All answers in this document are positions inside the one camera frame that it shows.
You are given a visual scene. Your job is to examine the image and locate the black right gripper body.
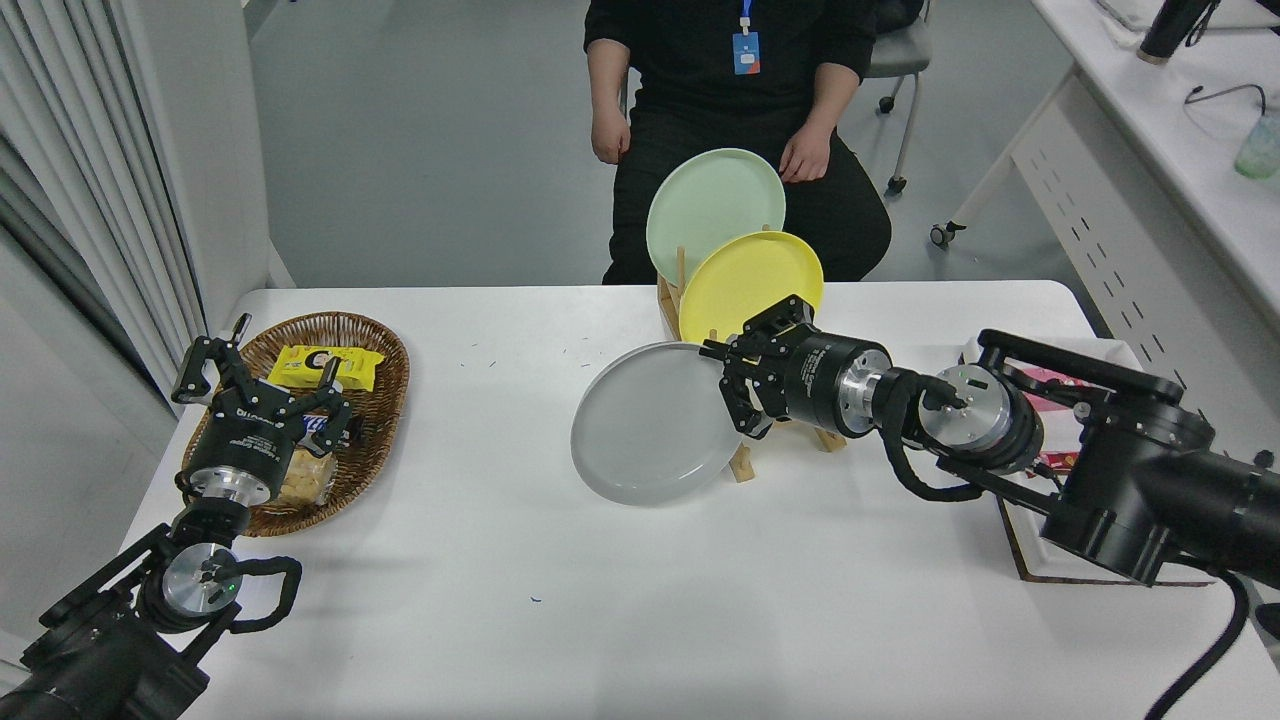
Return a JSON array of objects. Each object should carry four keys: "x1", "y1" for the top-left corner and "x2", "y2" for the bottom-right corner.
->
[{"x1": 785, "y1": 330, "x2": 891, "y2": 436}]

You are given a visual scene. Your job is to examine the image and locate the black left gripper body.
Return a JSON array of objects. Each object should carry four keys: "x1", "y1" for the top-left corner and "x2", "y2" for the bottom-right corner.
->
[{"x1": 187, "y1": 396, "x2": 303, "y2": 491}]

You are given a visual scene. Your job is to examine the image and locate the grey plate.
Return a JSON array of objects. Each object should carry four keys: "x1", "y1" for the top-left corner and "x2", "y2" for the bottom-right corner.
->
[{"x1": 570, "y1": 341, "x2": 746, "y2": 507}]

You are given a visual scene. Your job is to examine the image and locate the yellow plate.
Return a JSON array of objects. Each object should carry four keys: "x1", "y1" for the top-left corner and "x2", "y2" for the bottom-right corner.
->
[{"x1": 678, "y1": 231, "x2": 825, "y2": 347}]

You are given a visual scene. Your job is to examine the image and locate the wooden plate rack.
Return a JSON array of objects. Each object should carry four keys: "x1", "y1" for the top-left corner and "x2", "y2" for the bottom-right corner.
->
[{"x1": 657, "y1": 226, "x2": 849, "y2": 484}]

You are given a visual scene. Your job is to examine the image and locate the pale green plate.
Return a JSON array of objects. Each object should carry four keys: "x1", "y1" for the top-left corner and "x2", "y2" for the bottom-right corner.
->
[{"x1": 646, "y1": 148, "x2": 787, "y2": 291}]

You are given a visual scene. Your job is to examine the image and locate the person's left hand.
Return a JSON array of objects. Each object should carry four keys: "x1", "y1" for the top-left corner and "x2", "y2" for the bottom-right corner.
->
[{"x1": 778, "y1": 125, "x2": 834, "y2": 186}]

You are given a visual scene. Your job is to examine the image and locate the person's right hand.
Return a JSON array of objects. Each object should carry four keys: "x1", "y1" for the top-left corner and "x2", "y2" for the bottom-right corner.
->
[{"x1": 590, "y1": 108, "x2": 632, "y2": 165}]

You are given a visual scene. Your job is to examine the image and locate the blue white snack bar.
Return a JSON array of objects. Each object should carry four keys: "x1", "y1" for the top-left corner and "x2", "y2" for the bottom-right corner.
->
[{"x1": 298, "y1": 412, "x2": 363, "y2": 453}]

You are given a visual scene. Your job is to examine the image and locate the yellow snack packet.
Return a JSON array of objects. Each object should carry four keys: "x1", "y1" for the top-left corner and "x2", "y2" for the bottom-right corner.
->
[{"x1": 266, "y1": 345, "x2": 385, "y2": 394}]

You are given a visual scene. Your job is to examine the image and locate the brown wicker basket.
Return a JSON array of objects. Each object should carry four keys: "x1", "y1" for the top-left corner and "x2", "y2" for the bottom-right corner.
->
[{"x1": 180, "y1": 312, "x2": 410, "y2": 540}]

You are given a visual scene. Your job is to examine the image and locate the clear biscuit packet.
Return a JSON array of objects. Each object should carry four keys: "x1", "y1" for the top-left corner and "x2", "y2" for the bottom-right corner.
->
[{"x1": 265, "y1": 448, "x2": 339, "y2": 511}]

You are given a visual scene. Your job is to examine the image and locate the person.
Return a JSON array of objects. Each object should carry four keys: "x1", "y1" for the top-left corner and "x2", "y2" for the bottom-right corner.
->
[{"x1": 584, "y1": 0, "x2": 893, "y2": 286}]

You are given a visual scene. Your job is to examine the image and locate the pink snack packet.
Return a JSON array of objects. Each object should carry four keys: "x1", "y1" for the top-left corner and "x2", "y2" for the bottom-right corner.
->
[{"x1": 1010, "y1": 366, "x2": 1106, "y2": 403}]

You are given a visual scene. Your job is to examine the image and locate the white vertical blinds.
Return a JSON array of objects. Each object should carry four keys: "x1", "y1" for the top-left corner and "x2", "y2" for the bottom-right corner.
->
[{"x1": 0, "y1": 0, "x2": 206, "y2": 421}]

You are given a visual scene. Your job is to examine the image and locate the grey office chair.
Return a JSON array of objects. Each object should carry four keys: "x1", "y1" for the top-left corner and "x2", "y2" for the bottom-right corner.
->
[{"x1": 860, "y1": 0, "x2": 931, "y2": 197}]

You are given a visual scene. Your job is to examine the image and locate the white tray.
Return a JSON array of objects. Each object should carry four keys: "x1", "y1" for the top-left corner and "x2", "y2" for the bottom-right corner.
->
[{"x1": 960, "y1": 337, "x2": 1216, "y2": 586}]

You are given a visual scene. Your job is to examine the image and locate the white side desk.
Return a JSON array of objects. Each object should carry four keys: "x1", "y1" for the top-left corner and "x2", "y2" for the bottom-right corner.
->
[{"x1": 930, "y1": 0, "x2": 1280, "y2": 471}]

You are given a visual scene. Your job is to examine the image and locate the black bottle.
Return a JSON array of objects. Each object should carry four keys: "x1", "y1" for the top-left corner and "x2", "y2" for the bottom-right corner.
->
[{"x1": 1137, "y1": 0, "x2": 1213, "y2": 63}]

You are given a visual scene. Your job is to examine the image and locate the clear green bottle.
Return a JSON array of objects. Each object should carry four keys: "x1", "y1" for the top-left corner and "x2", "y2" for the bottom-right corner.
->
[{"x1": 1233, "y1": 108, "x2": 1280, "y2": 181}]

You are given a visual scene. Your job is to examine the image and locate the white flat box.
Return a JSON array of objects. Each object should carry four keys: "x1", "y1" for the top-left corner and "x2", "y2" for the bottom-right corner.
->
[{"x1": 1093, "y1": 0, "x2": 1280, "y2": 31}]

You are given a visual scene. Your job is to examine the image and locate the thin black cable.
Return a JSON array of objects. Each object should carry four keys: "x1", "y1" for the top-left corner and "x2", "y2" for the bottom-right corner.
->
[{"x1": 1184, "y1": 83, "x2": 1267, "y2": 113}]

